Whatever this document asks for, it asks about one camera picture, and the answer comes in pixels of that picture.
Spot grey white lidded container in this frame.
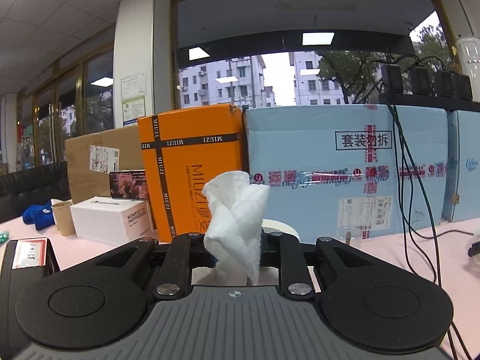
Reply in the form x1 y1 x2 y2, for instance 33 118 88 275
261 219 300 240

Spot white small box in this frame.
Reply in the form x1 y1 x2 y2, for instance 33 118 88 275
70 197 156 245

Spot brown cardboard box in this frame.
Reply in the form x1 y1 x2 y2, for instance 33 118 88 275
65 125 144 203

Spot blue cloth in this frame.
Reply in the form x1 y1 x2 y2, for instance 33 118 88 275
22 201 55 232

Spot large light blue carton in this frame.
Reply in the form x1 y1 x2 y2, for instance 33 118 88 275
244 105 448 243

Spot clear small glass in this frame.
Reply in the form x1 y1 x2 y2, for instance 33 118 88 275
337 226 362 249

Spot wall notice poster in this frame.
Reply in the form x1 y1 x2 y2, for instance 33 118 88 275
120 73 147 127

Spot orange MIUZI box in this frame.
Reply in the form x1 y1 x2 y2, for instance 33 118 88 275
137 104 248 243

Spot black DAS handheld device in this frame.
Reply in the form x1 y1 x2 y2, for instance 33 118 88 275
468 241 480 258

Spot dark picture box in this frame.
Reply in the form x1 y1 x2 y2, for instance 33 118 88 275
109 170 150 200

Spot white paper towel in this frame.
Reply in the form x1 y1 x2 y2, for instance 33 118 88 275
197 171 269 286

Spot black sofa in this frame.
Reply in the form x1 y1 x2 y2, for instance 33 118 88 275
0 161 71 223

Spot black hanging cables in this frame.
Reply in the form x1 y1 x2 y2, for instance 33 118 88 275
359 53 478 360

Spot brown paper cup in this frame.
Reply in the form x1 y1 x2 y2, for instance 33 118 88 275
51 201 76 236

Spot black shelf with chargers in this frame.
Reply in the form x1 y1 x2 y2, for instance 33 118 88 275
378 63 479 113

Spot white air conditioner unit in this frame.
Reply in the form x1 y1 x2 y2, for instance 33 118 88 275
456 37 480 102

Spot black device with label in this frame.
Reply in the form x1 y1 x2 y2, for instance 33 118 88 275
1 237 60 359

